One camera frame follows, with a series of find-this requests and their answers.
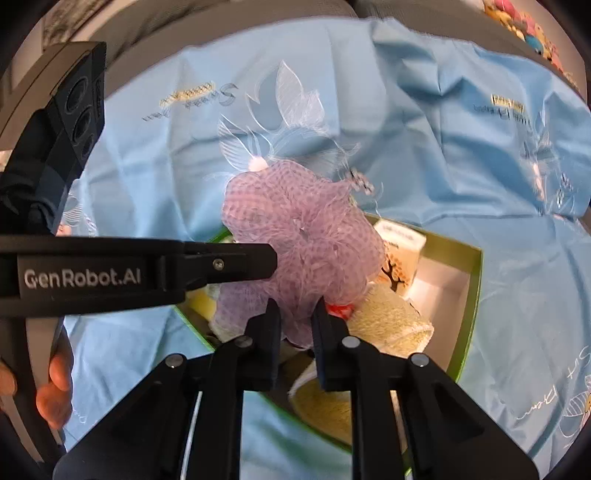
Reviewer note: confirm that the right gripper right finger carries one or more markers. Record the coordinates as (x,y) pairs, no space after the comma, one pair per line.
(346,363)

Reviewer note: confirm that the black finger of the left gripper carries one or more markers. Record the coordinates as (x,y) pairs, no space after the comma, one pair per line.
(218,263)

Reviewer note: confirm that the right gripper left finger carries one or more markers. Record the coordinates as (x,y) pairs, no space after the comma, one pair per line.
(248,363)

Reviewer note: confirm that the red white knit sock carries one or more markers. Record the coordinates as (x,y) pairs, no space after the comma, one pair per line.
(341,311)

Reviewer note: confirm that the beige fluffy towel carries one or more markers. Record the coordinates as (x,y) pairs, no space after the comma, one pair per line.
(346,393)

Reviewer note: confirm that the purple mesh bath pouf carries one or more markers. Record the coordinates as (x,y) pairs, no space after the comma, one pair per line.
(326,249)

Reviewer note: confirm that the white tissue pack tree print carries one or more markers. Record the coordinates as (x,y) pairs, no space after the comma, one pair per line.
(403,249)

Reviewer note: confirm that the yellow sponge block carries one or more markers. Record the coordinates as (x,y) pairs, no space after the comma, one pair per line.
(203,303)

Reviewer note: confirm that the person's left hand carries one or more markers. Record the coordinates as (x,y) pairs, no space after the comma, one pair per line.
(54,399)

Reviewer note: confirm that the green cardboard box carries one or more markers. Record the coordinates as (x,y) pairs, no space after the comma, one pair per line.
(299,432)

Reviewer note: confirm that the grey sofa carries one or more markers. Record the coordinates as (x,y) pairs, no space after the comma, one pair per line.
(146,32)

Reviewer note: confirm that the light blue floral sheet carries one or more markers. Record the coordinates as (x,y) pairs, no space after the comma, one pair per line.
(489,149)

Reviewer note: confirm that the pile of plush toys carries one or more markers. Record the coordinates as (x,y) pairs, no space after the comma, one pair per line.
(522,24)

